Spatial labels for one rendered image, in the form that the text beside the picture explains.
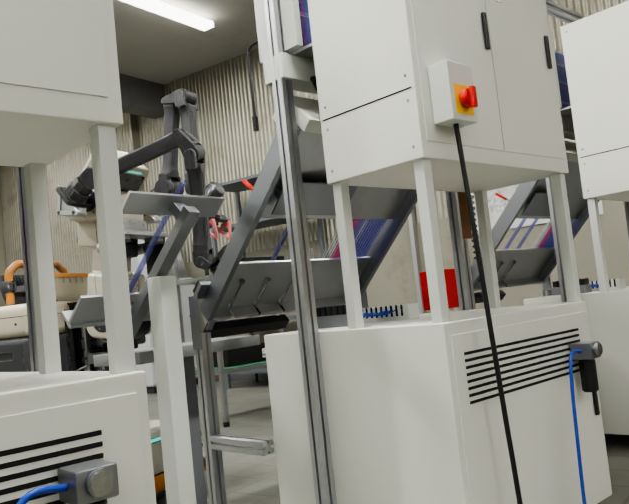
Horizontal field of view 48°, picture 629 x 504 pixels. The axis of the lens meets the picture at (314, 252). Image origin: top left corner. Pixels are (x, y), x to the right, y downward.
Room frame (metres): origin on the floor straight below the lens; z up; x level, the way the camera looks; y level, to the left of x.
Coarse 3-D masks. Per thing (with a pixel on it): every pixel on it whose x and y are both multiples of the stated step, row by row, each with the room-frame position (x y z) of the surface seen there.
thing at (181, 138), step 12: (180, 132) 2.36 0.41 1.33; (156, 144) 2.41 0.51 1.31; (168, 144) 2.40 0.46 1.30; (180, 144) 2.38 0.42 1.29; (192, 144) 2.37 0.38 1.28; (132, 156) 2.43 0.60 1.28; (144, 156) 2.43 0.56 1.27; (156, 156) 2.42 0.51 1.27; (204, 156) 2.45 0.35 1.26; (120, 168) 2.46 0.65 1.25; (132, 168) 2.46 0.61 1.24; (84, 180) 2.47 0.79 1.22
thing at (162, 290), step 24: (168, 288) 2.01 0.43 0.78; (168, 312) 2.01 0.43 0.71; (168, 336) 2.00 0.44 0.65; (168, 360) 1.99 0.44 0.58; (168, 384) 1.99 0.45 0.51; (168, 408) 2.00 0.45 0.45; (168, 432) 2.00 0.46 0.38; (168, 456) 2.01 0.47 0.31; (168, 480) 2.02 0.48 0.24; (192, 480) 2.03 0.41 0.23
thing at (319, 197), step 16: (304, 144) 2.00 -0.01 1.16; (320, 144) 2.04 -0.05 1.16; (304, 160) 2.05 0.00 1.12; (320, 160) 2.09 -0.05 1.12; (304, 176) 2.10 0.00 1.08; (320, 176) 2.14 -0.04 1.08; (272, 192) 2.07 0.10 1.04; (304, 192) 2.09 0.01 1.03; (320, 192) 2.13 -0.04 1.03; (352, 192) 2.23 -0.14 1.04; (368, 192) 2.34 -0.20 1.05; (384, 192) 2.40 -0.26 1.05; (400, 192) 2.45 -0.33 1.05; (272, 208) 2.12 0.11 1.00; (320, 208) 2.19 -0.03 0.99; (352, 208) 2.35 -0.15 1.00; (368, 208) 2.41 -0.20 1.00; (384, 208) 2.46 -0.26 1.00
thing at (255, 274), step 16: (368, 256) 2.64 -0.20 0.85; (240, 272) 2.24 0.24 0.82; (256, 272) 2.29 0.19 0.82; (272, 272) 2.34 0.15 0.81; (288, 272) 2.40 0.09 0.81; (320, 272) 2.51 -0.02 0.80; (336, 272) 2.57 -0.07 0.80; (240, 288) 2.30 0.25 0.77; (256, 288) 2.35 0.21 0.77; (272, 288) 2.41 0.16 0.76; (320, 288) 2.58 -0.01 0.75; (336, 288) 2.65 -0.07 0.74; (224, 304) 2.31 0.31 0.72; (240, 304) 2.36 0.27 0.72
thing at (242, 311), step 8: (344, 296) 2.72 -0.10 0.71; (264, 304) 2.44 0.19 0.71; (272, 304) 2.46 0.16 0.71; (288, 304) 2.51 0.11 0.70; (320, 304) 2.60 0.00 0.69; (328, 304) 2.62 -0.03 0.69; (336, 304) 2.65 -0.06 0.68; (344, 304) 2.68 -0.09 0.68; (216, 312) 2.29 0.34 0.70; (224, 312) 2.31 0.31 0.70; (232, 312) 2.33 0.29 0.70; (240, 312) 2.35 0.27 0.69; (248, 312) 2.37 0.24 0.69; (256, 312) 2.38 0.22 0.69; (264, 312) 2.41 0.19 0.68; (272, 312) 2.43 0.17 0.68; (280, 312) 2.46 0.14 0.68
